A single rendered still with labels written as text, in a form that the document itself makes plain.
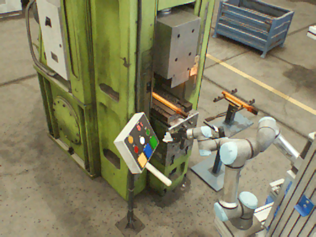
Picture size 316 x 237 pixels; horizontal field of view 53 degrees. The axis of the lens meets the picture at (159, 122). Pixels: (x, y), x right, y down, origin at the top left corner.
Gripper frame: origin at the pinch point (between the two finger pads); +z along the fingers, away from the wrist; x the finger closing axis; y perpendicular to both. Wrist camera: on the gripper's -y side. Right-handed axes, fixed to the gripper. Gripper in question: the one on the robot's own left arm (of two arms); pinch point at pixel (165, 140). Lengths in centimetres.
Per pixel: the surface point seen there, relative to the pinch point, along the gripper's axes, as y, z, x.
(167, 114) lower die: -1.0, 14.1, -39.8
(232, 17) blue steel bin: -39, 46, -438
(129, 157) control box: 8.5, 13.0, 27.0
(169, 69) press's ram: 39, -9, -32
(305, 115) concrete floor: -157, -59, -249
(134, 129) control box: 19.7, 10.4, 11.4
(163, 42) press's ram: 59, -13, -34
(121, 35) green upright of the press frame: 76, 5, -17
